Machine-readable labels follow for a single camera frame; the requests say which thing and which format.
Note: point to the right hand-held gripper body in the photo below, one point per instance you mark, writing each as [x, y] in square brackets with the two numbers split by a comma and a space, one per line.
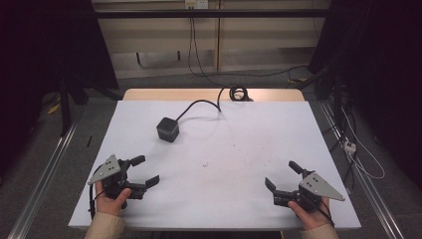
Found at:
[316, 186]

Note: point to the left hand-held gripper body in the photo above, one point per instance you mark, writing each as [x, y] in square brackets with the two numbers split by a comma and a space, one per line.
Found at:
[111, 169]

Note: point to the person's right hand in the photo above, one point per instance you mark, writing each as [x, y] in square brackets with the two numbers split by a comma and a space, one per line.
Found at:
[313, 219]

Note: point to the person's left hand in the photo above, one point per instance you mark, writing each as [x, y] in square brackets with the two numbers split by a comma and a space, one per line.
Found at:
[109, 205]

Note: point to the small black floor strip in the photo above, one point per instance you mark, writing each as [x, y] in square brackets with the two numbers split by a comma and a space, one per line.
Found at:
[89, 141]

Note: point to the black cube power adapter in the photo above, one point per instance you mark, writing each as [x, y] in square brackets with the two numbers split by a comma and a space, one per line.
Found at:
[167, 129]

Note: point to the white power plug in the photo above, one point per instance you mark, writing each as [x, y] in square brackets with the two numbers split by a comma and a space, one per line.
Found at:
[350, 147]

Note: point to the black metal stand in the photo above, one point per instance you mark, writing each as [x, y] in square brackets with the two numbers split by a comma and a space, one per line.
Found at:
[66, 106]

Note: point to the yellow floor tape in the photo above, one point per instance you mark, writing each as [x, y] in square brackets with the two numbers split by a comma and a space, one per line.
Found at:
[53, 108]

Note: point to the black curtain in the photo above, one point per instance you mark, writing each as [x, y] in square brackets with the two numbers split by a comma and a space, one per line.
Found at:
[49, 49]
[378, 66]

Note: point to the aluminium floor rail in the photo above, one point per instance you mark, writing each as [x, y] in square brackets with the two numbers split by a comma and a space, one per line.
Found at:
[368, 186]
[43, 182]

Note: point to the black horizontal frame bar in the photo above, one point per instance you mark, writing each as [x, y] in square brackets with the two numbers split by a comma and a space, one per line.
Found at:
[212, 13]

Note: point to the white wall socket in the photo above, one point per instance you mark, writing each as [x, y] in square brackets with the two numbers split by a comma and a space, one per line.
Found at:
[196, 3]

